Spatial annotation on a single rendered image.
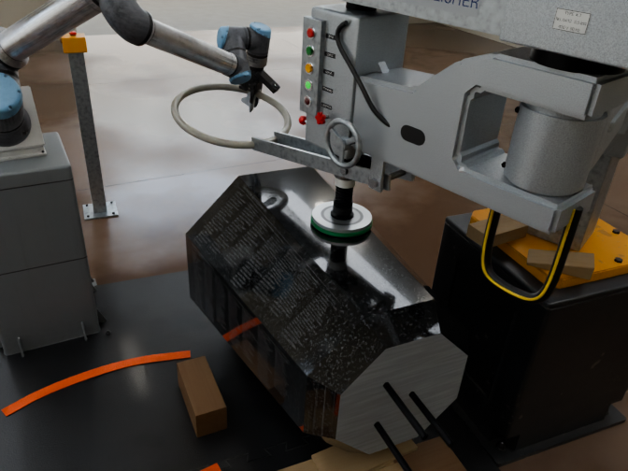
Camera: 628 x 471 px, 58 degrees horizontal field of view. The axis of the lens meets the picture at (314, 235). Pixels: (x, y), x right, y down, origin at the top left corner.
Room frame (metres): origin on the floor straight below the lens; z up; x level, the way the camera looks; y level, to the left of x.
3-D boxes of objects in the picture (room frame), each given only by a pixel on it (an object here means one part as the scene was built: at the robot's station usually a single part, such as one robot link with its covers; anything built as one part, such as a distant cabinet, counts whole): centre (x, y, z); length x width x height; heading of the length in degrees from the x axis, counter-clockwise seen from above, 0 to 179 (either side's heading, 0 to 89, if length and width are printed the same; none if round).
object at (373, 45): (1.71, -0.15, 1.30); 0.36 x 0.22 x 0.45; 44
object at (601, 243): (1.84, -0.91, 0.76); 0.49 x 0.49 x 0.05; 24
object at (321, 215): (1.77, -0.09, 0.83); 0.21 x 0.21 x 0.01
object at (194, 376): (1.60, 0.41, 0.07); 0.30 x 0.12 x 0.12; 27
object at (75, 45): (3.15, 1.37, 0.54); 0.20 x 0.20 x 1.09; 24
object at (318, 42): (1.74, 0.04, 1.35); 0.08 x 0.03 x 0.28; 44
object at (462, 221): (1.84, -0.91, 0.37); 0.66 x 0.66 x 0.74; 24
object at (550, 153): (1.29, -0.55, 1.32); 0.19 x 0.19 x 0.20
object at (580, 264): (1.61, -0.82, 0.80); 0.20 x 0.10 x 0.05; 70
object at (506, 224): (1.78, -0.66, 0.81); 0.20 x 0.10 x 0.05; 122
